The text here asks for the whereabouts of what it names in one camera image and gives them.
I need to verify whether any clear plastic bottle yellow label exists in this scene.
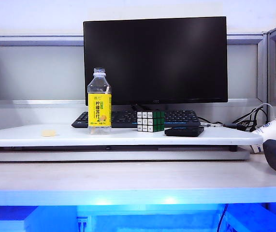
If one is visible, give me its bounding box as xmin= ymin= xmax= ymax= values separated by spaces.
xmin=87 ymin=67 xmax=113 ymax=136

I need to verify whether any Rubik's cube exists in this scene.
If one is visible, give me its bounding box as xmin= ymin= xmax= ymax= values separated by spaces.
xmin=136 ymin=110 xmax=166 ymax=133

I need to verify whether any black computer keyboard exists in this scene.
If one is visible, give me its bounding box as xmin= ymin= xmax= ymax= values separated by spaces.
xmin=71 ymin=109 xmax=203 ymax=129

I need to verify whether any white desk riser platform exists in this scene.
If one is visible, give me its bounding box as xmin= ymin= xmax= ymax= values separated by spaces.
xmin=0 ymin=124 xmax=270 ymax=162

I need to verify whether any black smartphone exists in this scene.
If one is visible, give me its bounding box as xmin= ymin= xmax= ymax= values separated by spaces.
xmin=164 ymin=126 xmax=205 ymax=137

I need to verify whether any black computer monitor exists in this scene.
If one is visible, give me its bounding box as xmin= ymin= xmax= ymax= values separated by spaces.
xmin=83 ymin=16 xmax=229 ymax=111

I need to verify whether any silver cable connector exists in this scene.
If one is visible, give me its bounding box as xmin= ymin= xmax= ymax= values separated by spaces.
xmin=199 ymin=122 xmax=240 ymax=129

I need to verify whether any black cable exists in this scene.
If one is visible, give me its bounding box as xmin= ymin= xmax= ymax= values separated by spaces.
xmin=198 ymin=105 xmax=267 ymax=133

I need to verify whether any thin white cable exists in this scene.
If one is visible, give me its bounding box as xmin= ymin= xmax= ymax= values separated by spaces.
xmin=255 ymin=102 xmax=276 ymax=123

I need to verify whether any thin blue cable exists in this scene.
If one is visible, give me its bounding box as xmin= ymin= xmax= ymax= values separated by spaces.
xmin=218 ymin=203 xmax=229 ymax=232

